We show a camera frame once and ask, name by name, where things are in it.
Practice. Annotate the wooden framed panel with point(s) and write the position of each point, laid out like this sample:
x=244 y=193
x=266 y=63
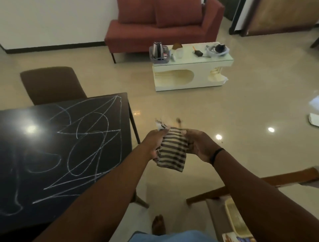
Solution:
x=281 y=15

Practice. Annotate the wooden armchair with grey seat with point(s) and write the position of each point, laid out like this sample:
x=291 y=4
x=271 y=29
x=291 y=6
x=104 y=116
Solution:
x=286 y=178

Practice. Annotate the red sofa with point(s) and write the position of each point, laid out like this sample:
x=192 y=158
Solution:
x=129 y=35

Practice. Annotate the tan moulded chair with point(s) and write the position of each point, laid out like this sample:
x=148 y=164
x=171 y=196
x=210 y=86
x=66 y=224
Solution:
x=52 y=84

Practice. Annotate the person's left forearm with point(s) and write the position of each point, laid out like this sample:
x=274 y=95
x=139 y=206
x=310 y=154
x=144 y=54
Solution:
x=99 y=199

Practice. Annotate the grey plastic basket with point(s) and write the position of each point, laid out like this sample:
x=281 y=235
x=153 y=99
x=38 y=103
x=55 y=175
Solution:
x=162 y=61

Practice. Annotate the black power adapter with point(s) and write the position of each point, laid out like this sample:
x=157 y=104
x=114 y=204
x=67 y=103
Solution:
x=198 y=53

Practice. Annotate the black round device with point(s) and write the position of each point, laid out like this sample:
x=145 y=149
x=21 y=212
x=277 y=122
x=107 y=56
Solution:
x=220 y=48

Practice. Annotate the floral printed paper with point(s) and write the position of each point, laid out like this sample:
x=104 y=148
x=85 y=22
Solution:
x=231 y=238

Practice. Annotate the person's right hand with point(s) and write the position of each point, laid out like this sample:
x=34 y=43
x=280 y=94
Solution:
x=202 y=147

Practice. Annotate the black wristband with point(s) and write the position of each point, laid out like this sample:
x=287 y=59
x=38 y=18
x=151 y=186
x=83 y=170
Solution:
x=216 y=154

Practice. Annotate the black chalk-marked table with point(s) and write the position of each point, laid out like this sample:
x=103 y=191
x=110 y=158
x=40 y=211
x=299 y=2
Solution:
x=40 y=112

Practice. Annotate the striped fringed cloth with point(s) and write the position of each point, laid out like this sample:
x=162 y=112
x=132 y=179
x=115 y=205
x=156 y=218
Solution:
x=173 y=152

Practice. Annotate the person's left hand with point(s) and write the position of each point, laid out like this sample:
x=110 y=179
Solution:
x=153 y=144

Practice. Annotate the steel electric kettle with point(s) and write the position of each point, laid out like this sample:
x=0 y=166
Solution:
x=157 y=49

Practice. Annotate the person's blue shirt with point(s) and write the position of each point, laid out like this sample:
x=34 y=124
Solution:
x=179 y=236

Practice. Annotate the white paper sheet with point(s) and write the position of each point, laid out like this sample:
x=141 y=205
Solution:
x=314 y=119

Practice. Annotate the red sofa cushion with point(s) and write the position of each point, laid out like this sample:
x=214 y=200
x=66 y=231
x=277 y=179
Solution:
x=135 y=11
x=178 y=12

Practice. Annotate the white plastic cup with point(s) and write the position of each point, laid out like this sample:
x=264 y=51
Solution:
x=179 y=53

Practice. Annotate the person's right forearm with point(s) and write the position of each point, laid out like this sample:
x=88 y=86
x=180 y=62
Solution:
x=261 y=199

